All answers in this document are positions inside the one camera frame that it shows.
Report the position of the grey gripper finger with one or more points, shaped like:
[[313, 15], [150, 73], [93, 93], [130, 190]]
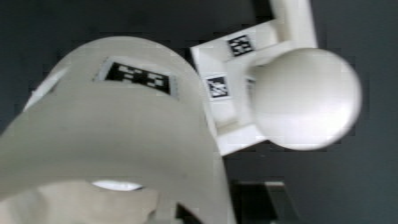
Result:
[[264, 204]]

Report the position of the white lamp bulb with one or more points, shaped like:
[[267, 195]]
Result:
[[306, 99]]

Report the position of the white lamp base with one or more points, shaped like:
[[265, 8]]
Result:
[[223, 57]]

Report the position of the white right fence block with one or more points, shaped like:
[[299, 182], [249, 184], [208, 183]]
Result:
[[294, 22]]

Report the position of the white lamp shade cone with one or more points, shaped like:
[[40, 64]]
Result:
[[109, 156]]

